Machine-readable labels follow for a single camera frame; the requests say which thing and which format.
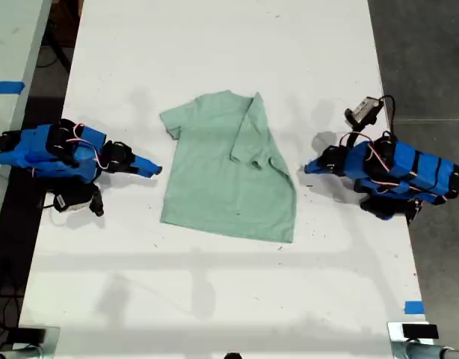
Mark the short blue tape piece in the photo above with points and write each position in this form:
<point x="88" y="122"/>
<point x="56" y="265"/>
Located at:
<point x="414" y="307"/>

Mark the silver metal bracket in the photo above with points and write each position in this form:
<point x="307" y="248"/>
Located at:
<point x="53" y="336"/>
<point x="394" y="331"/>

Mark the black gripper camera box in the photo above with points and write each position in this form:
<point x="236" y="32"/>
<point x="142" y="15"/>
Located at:
<point x="365" y="109"/>
<point x="70" y="198"/>

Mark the grey metal tube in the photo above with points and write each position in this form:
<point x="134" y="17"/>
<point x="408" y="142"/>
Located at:
<point x="12" y="353"/>
<point x="424" y="352"/>

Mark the black camera stalk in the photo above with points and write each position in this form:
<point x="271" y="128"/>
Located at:
<point x="353" y="136"/>

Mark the long blue tape strip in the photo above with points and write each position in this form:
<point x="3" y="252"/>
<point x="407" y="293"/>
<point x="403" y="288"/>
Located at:
<point x="7" y="87"/>

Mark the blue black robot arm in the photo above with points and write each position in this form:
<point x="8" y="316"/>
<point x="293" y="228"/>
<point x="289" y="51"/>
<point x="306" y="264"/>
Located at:
<point x="39" y="149"/>
<point x="412" y="168"/>

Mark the black round object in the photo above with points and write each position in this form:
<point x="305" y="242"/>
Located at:
<point x="233" y="356"/>

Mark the small black box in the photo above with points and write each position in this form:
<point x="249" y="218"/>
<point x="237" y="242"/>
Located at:
<point x="420" y="331"/>
<point x="32" y="334"/>

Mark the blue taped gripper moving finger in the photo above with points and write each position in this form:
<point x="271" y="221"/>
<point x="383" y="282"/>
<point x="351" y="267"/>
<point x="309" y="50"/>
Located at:
<point x="316" y="170"/>
<point x="143" y="172"/>

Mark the pale green t-shirt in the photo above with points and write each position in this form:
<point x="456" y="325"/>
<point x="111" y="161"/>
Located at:
<point x="214" y="179"/>

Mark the black table leg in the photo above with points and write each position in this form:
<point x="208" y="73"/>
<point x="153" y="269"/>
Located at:
<point x="61" y="48"/>

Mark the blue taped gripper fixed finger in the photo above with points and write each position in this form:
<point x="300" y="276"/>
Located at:
<point x="314" y="163"/>
<point x="147" y="164"/>

